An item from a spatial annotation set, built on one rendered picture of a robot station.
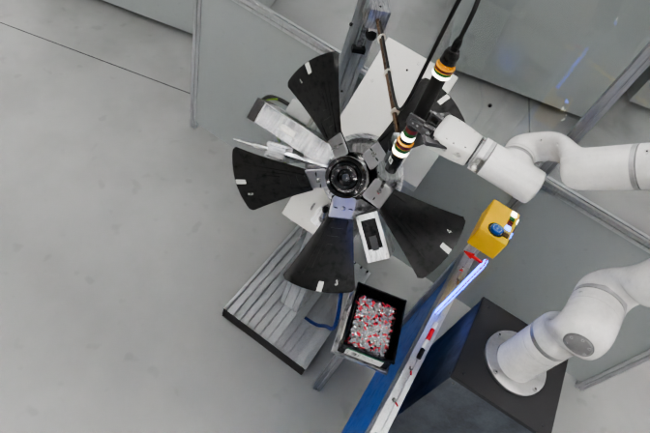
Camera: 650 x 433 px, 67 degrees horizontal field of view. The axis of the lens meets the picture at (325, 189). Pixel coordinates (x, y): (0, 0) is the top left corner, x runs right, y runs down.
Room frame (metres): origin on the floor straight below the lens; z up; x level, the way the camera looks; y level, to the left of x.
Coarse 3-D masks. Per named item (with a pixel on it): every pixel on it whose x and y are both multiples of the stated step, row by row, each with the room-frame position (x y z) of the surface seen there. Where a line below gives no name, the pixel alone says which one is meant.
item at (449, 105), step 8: (424, 80) 1.21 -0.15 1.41; (424, 88) 1.18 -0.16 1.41; (416, 96) 1.17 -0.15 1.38; (440, 96) 1.14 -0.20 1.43; (408, 104) 1.15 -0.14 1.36; (416, 104) 1.14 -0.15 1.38; (440, 104) 1.11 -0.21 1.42; (448, 104) 1.11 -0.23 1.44; (456, 104) 1.11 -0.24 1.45; (400, 112) 1.14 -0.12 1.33; (408, 112) 1.12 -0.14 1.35; (440, 112) 1.09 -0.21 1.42; (456, 112) 1.08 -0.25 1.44; (400, 120) 1.11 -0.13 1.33; (392, 128) 1.09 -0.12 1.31; (400, 128) 1.08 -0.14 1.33; (384, 136) 1.07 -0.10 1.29; (416, 136) 1.03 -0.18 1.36; (384, 144) 1.04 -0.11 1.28; (416, 144) 1.01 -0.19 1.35
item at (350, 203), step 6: (336, 198) 0.91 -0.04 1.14; (342, 198) 0.92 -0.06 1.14; (354, 198) 0.95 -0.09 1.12; (336, 204) 0.90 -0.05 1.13; (342, 204) 0.91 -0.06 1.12; (348, 204) 0.93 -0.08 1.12; (354, 204) 0.94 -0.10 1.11; (330, 210) 0.88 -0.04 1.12; (336, 210) 0.89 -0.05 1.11; (348, 210) 0.92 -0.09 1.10; (336, 216) 0.88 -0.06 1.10; (342, 216) 0.89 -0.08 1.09; (348, 216) 0.91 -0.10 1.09
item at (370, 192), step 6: (378, 180) 0.99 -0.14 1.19; (372, 186) 0.96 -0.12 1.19; (378, 186) 0.97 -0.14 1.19; (384, 186) 0.98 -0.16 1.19; (366, 192) 0.93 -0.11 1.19; (372, 192) 0.94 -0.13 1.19; (384, 192) 0.96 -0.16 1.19; (390, 192) 0.97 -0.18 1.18; (366, 198) 0.91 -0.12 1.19; (372, 198) 0.92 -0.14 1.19; (378, 198) 0.93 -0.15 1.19; (384, 198) 0.94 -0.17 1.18; (372, 204) 0.90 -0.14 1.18; (378, 204) 0.91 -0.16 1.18
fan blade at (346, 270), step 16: (320, 224) 0.84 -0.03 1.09; (336, 224) 0.86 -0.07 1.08; (352, 224) 0.90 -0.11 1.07; (320, 240) 0.81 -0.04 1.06; (336, 240) 0.84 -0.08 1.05; (352, 240) 0.87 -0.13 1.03; (304, 256) 0.76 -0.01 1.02; (320, 256) 0.78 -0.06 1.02; (336, 256) 0.81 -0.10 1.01; (352, 256) 0.84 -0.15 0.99; (288, 272) 0.72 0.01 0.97; (304, 272) 0.74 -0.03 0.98; (320, 272) 0.76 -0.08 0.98; (336, 272) 0.78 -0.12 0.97; (352, 272) 0.81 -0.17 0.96; (336, 288) 0.75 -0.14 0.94; (352, 288) 0.78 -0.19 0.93
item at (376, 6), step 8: (368, 0) 1.54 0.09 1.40; (376, 0) 1.54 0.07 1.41; (384, 0) 1.56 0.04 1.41; (368, 8) 1.51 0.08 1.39; (376, 8) 1.50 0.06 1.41; (384, 8) 1.51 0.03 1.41; (368, 16) 1.48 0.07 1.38; (376, 16) 1.49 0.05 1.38; (384, 16) 1.50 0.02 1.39; (368, 24) 1.48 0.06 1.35; (384, 24) 1.50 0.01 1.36
